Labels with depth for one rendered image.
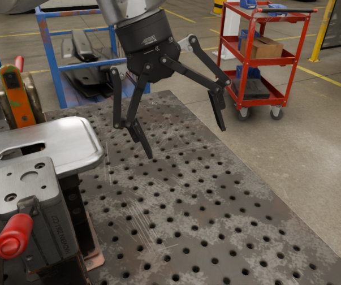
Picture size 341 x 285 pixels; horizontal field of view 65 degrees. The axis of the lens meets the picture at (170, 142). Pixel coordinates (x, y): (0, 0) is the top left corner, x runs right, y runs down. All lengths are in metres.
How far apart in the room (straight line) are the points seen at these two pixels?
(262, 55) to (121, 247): 1.97
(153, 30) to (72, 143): 0.26
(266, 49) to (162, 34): 2.02
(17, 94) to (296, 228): 0.73
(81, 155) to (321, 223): 1.57
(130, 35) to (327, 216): 1.70
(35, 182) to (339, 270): 0.66
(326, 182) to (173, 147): 1.38
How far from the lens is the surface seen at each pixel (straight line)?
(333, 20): 4.59
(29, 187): 0.36
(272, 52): 2.43
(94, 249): 0.71
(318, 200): 1.98
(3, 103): 0.65
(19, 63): 0.78
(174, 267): 0.68
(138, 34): 0.38
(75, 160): 0.48
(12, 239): 0.21
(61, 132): 0.57
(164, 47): 0.41
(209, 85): 0.44
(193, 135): 1.06
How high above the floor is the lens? 1.29
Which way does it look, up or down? 35 degrees down
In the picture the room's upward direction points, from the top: straight up
